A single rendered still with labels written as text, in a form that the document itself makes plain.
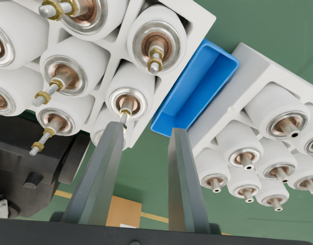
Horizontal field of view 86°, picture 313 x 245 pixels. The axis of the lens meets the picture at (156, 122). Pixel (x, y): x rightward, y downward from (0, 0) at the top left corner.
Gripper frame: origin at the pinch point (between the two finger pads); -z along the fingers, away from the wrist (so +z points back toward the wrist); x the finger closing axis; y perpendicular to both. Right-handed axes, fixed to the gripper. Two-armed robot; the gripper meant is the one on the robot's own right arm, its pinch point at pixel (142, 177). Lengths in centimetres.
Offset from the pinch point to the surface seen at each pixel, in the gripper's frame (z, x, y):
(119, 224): -33, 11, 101
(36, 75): -30.5, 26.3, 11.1
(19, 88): -24.6, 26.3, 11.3
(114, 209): -40, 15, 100
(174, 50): -22.3, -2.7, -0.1
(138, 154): -48, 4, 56
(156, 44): -20.4, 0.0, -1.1
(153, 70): -13.6, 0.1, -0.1
